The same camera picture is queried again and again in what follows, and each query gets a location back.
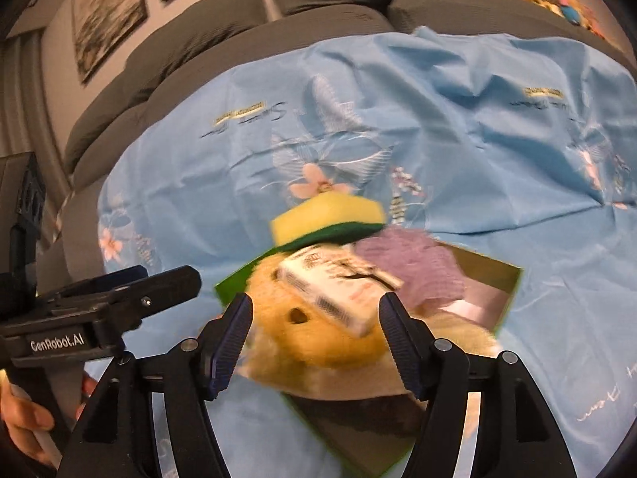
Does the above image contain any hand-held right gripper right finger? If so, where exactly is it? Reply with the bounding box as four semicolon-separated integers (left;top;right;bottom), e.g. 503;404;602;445
378;292;579;478

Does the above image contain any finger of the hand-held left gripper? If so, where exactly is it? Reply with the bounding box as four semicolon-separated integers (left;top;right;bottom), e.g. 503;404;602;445
97;265;203;332
45;265;150;310

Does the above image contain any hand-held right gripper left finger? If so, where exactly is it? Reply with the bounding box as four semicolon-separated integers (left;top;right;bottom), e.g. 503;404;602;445
64;292;254;478

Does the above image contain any small tree print box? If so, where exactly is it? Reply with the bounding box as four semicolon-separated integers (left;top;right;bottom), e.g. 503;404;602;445
275;245;405;338

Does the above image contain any purple cloth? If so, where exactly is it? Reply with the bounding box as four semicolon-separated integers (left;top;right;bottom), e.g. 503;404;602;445
355;228;467;310

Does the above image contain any yellow plush toy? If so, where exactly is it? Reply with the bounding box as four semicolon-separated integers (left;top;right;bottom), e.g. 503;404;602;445
238;254;499;402

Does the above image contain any green cardboard box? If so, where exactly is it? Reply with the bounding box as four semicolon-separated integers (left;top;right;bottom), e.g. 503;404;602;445
214;241;524;477

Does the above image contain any yellow sponge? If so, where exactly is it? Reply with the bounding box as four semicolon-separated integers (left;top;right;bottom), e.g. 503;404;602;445
270;193;389;256

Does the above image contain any person's left hand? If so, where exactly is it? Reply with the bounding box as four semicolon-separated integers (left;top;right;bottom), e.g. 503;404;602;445
0;383;57;466

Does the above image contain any grey curtain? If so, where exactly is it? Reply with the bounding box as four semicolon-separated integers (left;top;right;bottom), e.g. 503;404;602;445
0;35;68;245

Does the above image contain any light blue floral sheet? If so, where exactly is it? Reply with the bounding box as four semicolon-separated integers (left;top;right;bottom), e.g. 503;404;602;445
96;26;637;478

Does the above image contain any large framed picture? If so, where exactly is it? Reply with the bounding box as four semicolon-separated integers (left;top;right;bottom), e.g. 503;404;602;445
71;0;149;84

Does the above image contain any grey sofa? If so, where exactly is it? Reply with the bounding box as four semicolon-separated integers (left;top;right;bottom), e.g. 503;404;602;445
64;0;637;195

